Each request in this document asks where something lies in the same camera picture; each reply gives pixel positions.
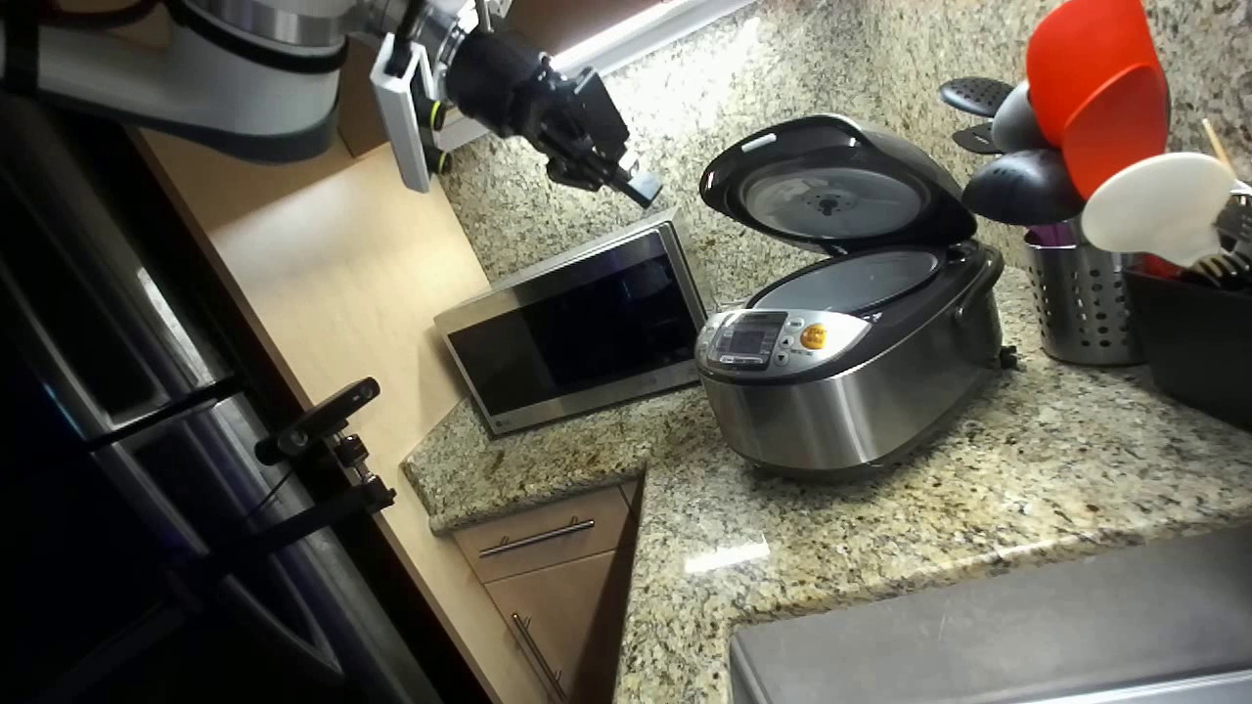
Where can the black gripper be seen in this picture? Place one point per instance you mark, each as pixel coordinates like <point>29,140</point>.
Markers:
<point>579,123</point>

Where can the dark grey rice cooker lid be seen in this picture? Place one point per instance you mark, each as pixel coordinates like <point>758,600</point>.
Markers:
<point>835,196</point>

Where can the stainless steel rice cooker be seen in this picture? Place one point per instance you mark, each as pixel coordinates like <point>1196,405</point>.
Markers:
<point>846,392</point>

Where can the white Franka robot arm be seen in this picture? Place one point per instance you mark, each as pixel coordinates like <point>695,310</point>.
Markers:
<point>249,79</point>

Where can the black cooker power plug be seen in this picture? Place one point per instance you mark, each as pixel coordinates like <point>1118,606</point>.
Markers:
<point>1007,358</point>

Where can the white plastic rice paddle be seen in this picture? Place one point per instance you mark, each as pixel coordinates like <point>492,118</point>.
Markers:
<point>1157,209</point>

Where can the stainless steel microwave oven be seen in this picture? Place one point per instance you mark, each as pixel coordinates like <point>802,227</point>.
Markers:
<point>574,333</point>

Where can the beige cabinet side panel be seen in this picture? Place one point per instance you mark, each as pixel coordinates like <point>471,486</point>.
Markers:
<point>338,289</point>

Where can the flat black slotted utensil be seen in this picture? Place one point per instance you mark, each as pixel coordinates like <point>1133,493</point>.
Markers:
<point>975,140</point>

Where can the dark grey rounded spoon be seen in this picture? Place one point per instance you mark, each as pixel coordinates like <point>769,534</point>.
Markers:
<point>1020,118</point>

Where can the large black ladle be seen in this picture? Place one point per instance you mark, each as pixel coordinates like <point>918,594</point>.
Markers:
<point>1022,184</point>

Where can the wooden lower cabinet drawers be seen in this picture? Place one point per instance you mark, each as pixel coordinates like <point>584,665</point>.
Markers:
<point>561,589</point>

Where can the perforated steel utensil holder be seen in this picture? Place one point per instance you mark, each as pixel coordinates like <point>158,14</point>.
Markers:
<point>1081,307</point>

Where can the red spatula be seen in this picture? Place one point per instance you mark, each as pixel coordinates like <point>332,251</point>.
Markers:
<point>1095,79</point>

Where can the stainless steel sink basin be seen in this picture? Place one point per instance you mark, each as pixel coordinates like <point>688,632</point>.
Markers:
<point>990,639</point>

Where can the thin wooden stick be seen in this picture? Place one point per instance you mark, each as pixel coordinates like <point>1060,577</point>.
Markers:
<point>1215,144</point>

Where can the stainless steel refrigerator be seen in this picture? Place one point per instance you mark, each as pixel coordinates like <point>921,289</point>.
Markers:
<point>78,392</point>

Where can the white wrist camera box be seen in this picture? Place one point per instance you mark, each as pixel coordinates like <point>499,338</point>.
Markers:
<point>400,118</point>

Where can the black stereo camera bar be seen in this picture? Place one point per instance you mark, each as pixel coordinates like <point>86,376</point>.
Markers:
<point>319,420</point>

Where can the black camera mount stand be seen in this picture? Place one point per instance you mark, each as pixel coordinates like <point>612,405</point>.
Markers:
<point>352,484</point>

